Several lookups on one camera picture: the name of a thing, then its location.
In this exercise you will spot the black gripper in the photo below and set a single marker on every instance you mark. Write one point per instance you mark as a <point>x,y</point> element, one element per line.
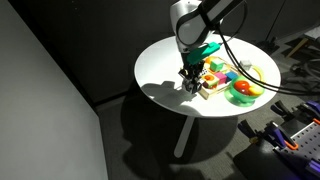
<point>191,70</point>

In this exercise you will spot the black and white cube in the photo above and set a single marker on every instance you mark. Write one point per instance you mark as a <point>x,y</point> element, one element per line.
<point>191,83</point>

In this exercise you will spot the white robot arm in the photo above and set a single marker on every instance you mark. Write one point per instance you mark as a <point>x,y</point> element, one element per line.
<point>193,23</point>

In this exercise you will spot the magenta cube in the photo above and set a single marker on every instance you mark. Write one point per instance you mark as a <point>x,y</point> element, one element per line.
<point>221,79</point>

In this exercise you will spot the green cube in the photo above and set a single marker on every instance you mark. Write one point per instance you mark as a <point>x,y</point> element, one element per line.
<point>216,65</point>

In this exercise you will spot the blue cube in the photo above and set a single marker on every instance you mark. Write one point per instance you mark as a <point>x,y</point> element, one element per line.
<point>232,76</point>

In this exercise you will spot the gray cube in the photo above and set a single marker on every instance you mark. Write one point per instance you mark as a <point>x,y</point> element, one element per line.
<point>245,65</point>

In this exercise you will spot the yellow block with red circle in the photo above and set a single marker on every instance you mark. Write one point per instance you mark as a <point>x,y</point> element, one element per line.
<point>210,81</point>

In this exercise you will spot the wooden tray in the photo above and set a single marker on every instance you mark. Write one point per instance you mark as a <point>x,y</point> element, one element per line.
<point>208,93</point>

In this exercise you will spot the red apple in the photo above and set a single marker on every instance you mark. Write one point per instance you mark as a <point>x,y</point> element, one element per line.
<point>241,86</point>

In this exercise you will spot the green bowl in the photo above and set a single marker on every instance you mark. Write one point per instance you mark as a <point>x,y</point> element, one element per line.
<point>241,99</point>

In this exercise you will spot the white table leg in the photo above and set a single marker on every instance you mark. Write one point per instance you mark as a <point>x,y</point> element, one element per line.
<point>184,136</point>

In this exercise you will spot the yellow lemon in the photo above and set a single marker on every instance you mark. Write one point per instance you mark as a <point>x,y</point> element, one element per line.
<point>256,89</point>

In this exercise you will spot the yellow banana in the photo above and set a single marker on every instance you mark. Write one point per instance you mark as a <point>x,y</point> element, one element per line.
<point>260,74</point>

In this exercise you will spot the purple clamp with orange tip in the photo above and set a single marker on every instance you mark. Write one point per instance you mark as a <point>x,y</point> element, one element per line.
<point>276,136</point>
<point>283,110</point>

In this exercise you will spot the black base box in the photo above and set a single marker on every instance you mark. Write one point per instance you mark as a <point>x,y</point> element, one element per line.
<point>256,165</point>

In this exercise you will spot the wooden furniture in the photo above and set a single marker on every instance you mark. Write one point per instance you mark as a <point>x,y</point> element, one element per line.
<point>298,46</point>

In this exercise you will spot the perforated mounting board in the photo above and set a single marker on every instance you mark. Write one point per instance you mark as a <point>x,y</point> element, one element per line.
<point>308,140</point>

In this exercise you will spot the teal camera mount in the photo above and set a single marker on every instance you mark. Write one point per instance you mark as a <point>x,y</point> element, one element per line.
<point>203,51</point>

